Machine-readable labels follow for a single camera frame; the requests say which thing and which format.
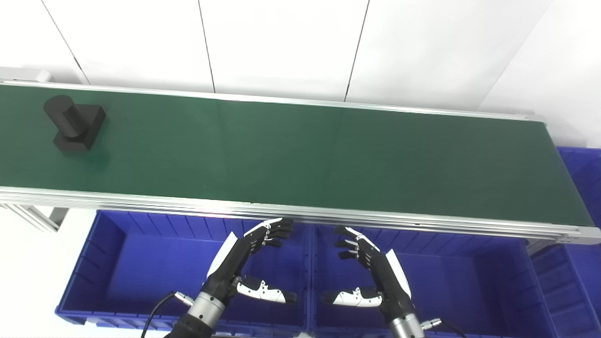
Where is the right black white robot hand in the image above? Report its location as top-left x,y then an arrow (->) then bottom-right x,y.
322,226 -> 416,324

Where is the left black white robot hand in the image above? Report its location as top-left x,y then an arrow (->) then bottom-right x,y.
202,217 -> 298,306

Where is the black cylinder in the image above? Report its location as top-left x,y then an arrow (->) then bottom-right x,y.
43,94 -> 107,152

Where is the green conveyor belt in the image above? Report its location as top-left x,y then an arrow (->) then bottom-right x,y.
0,84 -> 594,227
0,66 -> 601,246

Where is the blue plastic bin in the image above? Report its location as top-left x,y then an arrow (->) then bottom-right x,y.
531,146 -> 601,338
310,224 -> 562,338
55,210 -> 313,334

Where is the aluminium conveyor leg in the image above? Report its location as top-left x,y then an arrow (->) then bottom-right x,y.
526,238 -> 552,256
0,204 -> 69,233

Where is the grey conveyor end housing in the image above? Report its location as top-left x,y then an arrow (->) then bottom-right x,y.
0,67 -> 52,84

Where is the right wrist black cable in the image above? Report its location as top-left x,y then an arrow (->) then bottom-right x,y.
421,318 -> 465,338

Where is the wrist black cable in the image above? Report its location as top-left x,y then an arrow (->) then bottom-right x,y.
421,318 -> 465,338
141,291 -> 194,338

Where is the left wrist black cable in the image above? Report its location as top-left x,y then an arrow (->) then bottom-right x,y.
141,291 -> 194,338

